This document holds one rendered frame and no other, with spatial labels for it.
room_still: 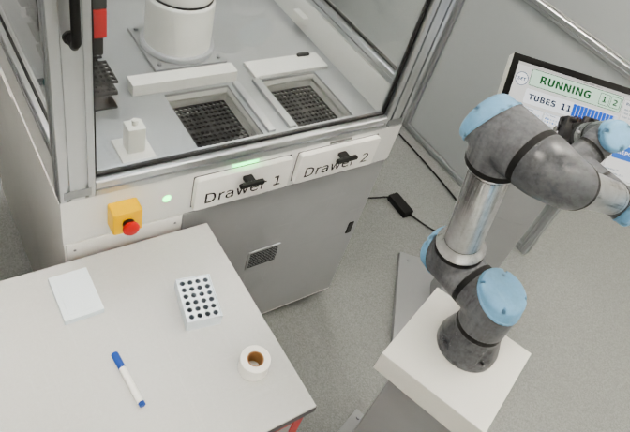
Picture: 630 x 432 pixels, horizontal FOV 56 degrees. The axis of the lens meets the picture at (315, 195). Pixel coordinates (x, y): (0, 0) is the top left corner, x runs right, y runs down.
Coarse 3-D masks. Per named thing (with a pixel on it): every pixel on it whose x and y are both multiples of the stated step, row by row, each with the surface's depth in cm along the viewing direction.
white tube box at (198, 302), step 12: (192, 276) 145; (204, 276) 146; (180, 288) 142; (192, 288) 144; (204, 288) 144; (180, 300) 140; (192, 300) 141; (204, 300) 142; (216, 300) 142; (192, 312) 138; (204, 312) 139; (216, 312) 141; (192, 324) 137; (204, 324) 139; (216, 324) 141
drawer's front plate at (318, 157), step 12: (336, 144) 173; (348, 144) 174; (360, 144) 177; (372, 144) 181; (300, 156) 166; (312, 156) 168; (324, 156) 171; (336, 156) 175; (360, 156) 182; (372, 156) 186; (300, 168) 169; (348, 168) 183; (300, 180) 173
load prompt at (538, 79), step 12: (540, 72) 182; (528, 84) 182; (540, 84) 182; (552, 84) 182; (564, 84) 182; (576, 84) 183; (564, 96) 183; (576, 96) 183; (588, 96) 183; (600, 96) 183; (612, 96) 183; (612, 108) 183
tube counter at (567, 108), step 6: (564, 102) 183; (570, 102) 183; (564, 108) 183; (570, 108) 183; (576, 108) 183; (582, 108) 183; (588, 108) 183; (564, 114) 183; (570, 114) 183; (576, 114) 183; (582, 114) 183; (588, 114) 183; (594, 114) 183; (600, 114) 183; (606, 114) 183; (612, 114) 184; (600, 120) 184
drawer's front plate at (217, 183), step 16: (272, 160) 161; (288, 160) 163; (208, 176) 151; (224, 176) 153; (240, 176) 157; (256, 176) 160; (272, 176) 164; (288, 176) 169; (208, 192) 154; (256, 192) 166
